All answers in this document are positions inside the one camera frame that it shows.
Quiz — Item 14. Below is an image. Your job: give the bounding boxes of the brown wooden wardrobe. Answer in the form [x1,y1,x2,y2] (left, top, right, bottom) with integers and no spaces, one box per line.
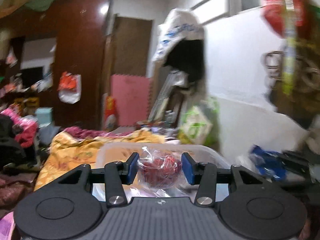
[0,0,112,131]

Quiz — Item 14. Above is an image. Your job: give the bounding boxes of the metal crutches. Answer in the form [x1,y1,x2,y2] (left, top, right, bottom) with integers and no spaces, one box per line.
[149,70,176,121]

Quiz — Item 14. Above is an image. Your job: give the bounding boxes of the teal box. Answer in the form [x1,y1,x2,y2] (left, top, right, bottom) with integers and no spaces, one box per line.
[35,107,54,128]

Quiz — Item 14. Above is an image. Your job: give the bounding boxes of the green shopping bag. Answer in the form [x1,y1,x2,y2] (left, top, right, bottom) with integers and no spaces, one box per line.
[178,97,221,147]

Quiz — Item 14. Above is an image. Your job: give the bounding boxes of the small hanging plastic bag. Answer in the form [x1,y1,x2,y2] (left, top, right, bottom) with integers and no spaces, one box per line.
[6,47,18,68]

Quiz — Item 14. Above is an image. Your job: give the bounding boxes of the red and white plastic bag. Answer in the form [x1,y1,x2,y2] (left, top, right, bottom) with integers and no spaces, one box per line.
[58,71,82,104]

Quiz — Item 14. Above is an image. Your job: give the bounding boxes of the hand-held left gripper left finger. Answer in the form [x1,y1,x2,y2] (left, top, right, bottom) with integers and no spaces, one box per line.
[56,152,140,208]

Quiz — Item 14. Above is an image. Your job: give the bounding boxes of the pink foam mat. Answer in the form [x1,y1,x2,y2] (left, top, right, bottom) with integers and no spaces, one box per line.
[109,73,153,128]

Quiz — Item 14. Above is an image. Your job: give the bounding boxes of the wooden board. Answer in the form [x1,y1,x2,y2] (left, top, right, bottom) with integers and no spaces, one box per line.
[107,16,153,128]

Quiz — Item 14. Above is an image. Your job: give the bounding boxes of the bagged red rubber bands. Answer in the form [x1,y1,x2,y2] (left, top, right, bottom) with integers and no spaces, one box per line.
[137,146,185,190]

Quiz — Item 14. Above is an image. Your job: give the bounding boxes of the brown hanging bag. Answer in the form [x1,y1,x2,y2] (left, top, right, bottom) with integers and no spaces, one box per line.
[267,42,320,131]

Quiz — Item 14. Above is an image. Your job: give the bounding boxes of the yellow-green strap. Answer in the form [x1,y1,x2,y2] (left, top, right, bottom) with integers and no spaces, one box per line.
[274,0,301,96]

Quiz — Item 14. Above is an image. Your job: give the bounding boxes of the red printed bag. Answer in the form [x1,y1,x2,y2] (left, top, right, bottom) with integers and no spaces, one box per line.
[104,96,118,131]

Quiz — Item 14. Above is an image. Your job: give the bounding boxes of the pile of clothes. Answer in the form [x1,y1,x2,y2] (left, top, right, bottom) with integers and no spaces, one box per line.
[0,104,38,207]

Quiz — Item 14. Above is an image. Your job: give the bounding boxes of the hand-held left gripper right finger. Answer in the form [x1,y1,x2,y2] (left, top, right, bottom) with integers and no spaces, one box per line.
[181,152,265,207]

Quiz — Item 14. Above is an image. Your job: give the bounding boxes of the clear plastic basket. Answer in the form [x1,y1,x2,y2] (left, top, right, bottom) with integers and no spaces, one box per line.
[96,142,232,202]

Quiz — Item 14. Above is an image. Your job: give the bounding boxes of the red hanging bag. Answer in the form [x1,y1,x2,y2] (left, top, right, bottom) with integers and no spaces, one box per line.
[261,0,308,40]

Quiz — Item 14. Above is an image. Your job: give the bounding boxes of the black television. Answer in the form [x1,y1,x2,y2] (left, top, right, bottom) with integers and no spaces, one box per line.
[21,66,45,88]

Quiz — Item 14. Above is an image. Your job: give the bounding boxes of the yellow blanket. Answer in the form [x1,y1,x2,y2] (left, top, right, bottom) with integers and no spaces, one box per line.
[33,128,166,193]

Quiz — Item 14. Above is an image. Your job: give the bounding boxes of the white hoodie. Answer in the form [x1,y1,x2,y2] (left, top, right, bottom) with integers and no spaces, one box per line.
[151,8,211,98]

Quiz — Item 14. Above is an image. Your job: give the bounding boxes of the black garment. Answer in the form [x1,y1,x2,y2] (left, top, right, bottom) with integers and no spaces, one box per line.
[164,39,205,83]

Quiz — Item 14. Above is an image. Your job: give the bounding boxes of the blue tote bag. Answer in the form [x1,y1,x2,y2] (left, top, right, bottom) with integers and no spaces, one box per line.
[249,144,287,181]

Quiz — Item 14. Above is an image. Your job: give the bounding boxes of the coiled rope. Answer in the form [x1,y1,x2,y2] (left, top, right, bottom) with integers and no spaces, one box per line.
[262,51,320,93]

